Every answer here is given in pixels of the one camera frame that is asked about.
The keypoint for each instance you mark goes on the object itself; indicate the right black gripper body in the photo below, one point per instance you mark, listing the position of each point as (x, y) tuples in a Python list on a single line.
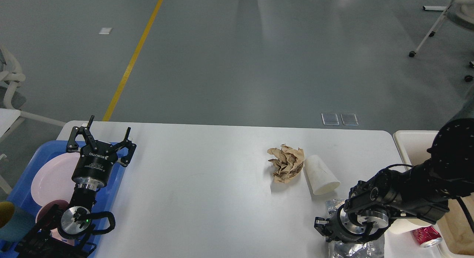
[(347, 228)]

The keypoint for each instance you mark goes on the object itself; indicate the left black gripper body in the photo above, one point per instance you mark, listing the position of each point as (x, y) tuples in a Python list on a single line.
[(94, 166)]

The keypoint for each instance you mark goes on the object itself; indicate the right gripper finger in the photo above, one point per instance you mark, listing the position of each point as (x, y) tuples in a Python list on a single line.
[(324, 227)]

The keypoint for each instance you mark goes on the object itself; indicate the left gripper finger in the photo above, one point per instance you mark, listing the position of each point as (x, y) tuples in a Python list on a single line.
[(84, 131), (125, 144)]

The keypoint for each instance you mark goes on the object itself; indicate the aluminium foil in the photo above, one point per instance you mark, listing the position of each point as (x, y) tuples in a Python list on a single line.
[(371, 249)]

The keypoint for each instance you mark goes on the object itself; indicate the pink plate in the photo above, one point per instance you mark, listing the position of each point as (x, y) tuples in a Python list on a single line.
[(53, 180)]

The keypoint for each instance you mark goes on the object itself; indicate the white paper cup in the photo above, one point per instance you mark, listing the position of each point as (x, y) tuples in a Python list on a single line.
[(321, 178), (402, 225)]

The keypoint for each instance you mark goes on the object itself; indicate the brown paper ball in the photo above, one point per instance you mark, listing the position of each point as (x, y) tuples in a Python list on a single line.
[(288, 162)]

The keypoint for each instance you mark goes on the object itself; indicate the teal green mug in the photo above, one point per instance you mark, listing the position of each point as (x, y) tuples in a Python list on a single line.
[(15, 224)]

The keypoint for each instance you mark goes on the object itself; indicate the brown paper bag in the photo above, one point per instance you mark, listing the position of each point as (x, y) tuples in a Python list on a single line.
[(456, 233)]

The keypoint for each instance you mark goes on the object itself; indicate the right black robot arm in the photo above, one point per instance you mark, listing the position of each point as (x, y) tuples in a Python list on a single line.
[(422, 192)]

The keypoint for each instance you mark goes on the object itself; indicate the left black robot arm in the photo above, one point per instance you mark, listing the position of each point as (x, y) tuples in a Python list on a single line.
[(69, 233)]

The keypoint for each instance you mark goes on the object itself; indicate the white side table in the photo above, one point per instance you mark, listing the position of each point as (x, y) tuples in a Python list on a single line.
[(7, 119)]

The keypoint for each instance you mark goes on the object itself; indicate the red soda can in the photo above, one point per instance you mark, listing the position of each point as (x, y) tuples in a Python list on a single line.
[(427, 237)]

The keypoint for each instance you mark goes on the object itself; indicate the clear floor plate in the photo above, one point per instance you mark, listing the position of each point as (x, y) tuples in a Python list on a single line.
[(335, 119)]

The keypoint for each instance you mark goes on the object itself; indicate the beige plastic bin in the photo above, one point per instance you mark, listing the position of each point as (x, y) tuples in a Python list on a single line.
[(412, 146)]

